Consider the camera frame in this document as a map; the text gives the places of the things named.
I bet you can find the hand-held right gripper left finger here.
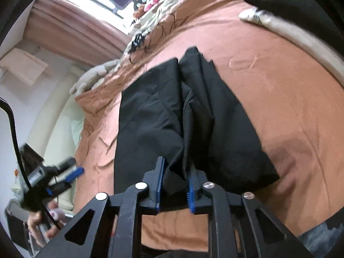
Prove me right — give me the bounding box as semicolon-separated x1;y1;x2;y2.
34;156;167;258

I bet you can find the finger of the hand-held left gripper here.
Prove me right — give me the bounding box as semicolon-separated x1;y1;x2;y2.
55;157;85;184
46;180;74;198

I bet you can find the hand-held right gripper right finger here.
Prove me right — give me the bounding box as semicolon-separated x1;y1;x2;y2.
187;167;313;258

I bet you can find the large black garment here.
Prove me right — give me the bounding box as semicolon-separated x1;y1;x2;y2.
113;47;280;213

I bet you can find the person's left hand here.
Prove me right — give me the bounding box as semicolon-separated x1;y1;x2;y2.
27;201;67;241

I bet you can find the pale green pillow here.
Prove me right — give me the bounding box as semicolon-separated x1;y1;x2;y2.
69;118;87;147

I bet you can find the grey container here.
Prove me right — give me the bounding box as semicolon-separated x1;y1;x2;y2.
3;198;37;254

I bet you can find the cream padded headboard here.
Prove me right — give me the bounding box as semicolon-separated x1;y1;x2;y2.
27;64;90;211

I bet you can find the beige plush toy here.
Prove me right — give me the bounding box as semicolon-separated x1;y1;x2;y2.
69;60;119;96

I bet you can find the orange bed sheet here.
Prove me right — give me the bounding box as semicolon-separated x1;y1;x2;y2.
74;0;344;248

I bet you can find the grey patterned cloth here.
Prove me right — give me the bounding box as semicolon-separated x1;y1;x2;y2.
296;213;344;258

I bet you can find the pink curtain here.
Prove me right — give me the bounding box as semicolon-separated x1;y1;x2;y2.
24;0;130;68

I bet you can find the cream cloth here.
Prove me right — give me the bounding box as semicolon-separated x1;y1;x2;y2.
239;8;344;89

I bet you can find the black cloth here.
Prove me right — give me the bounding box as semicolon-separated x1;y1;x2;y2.
242;0;344;68

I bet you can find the black cable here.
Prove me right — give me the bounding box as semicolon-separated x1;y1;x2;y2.
0;98;63;233

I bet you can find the beige wall cabinet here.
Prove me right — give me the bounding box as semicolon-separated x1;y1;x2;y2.
0;48;53;87

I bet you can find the black strapped object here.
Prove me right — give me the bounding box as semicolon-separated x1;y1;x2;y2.
127;32;148;55

